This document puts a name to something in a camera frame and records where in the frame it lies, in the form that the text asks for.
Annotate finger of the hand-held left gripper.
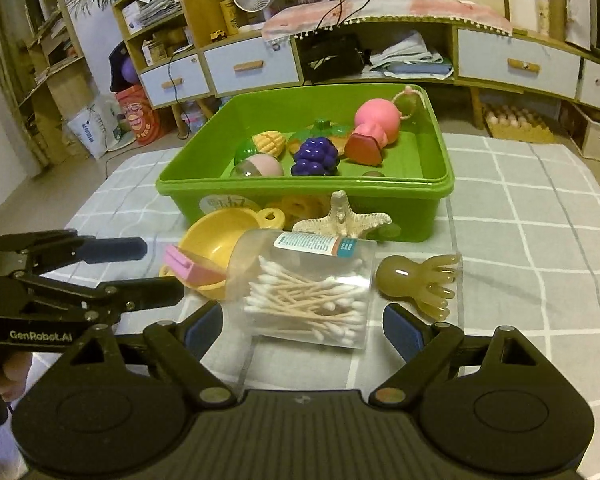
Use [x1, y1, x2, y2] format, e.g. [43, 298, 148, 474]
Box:
[10, 272, 186, 326]
[0, 230, 148, 273]

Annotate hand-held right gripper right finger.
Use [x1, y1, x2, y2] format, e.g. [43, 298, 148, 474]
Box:
[369, 302, 548, 408]

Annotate person's left hand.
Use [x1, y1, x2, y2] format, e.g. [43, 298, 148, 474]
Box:
[0, 351, 33, 403]

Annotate red pink toy piece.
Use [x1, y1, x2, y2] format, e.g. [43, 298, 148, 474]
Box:
[344, 124, 388, 167]

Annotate purple toy grapes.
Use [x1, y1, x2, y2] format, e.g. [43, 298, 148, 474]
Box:
[291, 137, 341, 177]

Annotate amber rubber octopus toy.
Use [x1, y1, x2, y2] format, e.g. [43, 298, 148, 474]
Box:
[375, 252, 463, 322]

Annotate green plastic storage bin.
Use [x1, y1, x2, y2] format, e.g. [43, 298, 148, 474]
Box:
[155, 84, 455, 243]

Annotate wooden cabinet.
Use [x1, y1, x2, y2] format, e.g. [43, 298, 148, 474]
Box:
[112, 0, 600, 116]

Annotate white plastic bag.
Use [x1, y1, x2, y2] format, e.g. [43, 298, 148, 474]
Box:
[67, 95, 123, 161]

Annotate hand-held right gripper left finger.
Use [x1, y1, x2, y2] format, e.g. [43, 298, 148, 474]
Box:
[62, 302, 233, 406]

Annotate pink toy block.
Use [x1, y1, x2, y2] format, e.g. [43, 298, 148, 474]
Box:
[162, 245, 228, 291]

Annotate grey checked tablecloth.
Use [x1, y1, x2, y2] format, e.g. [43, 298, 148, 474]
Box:
[0, 132, 600, 480]

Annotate pile of folded cloths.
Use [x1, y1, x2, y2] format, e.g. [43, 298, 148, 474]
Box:
[367, 30, 453, 81]

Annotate toy corn cob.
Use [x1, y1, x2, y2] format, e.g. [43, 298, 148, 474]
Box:
[235, 131, 287, 166]

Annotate black bag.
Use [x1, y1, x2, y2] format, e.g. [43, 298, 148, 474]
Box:
[297, 32, 363, 83]

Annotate pink lace cabinet cloth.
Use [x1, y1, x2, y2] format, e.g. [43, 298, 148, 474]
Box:
[262, 0, 513, 43]

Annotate pink pig toy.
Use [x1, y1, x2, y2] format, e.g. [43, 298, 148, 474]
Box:
[354, 86, 421, 146]

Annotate clear cotton swab jar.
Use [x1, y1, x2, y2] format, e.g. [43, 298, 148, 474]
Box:
[222, 227, 378, 352]

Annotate yellow toy pot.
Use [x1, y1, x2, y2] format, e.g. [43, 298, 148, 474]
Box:
[160, 207, 286, 301]

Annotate black hanging cable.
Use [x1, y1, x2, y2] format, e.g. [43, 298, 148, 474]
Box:
[167, 47, 191, 140]

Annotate orange toy persimmon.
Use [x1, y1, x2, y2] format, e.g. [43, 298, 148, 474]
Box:
[287, 119, 353, 158]

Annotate white starfish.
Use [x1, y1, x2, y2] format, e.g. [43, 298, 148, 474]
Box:
[292, 191, 393, 239]

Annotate tall wooden shelf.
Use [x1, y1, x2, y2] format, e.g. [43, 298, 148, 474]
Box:
[0, 5, 96, 171]

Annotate pink clear capsule ball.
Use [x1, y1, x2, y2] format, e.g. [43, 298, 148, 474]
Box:
[232, 154, 284, 180]

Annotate orange paper bag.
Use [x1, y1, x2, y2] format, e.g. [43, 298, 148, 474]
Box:
[114, 85, 161, 146]

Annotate stack of egg trays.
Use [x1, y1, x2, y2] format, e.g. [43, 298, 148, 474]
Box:
[482, 102, 556, 143]

